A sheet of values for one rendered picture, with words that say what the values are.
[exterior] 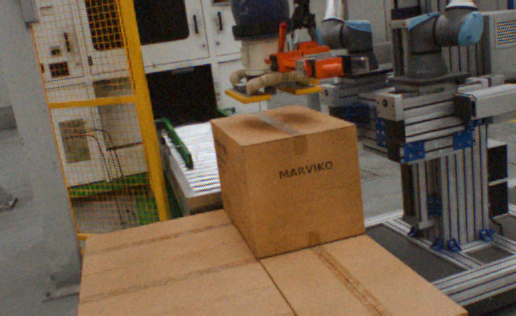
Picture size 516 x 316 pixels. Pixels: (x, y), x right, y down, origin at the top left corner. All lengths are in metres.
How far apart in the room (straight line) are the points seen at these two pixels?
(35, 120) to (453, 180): 2.10
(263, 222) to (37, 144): 1.62
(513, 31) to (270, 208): 1.33
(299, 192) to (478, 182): 1.03
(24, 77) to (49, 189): 0.61
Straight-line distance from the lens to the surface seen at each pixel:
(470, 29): 2.07
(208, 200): 2.48
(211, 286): 1.77
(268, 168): 1.80
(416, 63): 2.16
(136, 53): 3.10
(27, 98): 3.09
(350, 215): 1.96
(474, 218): 2.68
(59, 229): 3.23
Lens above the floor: 1.33
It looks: 14 degrees down
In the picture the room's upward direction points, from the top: 8 degrees counter-clockwise
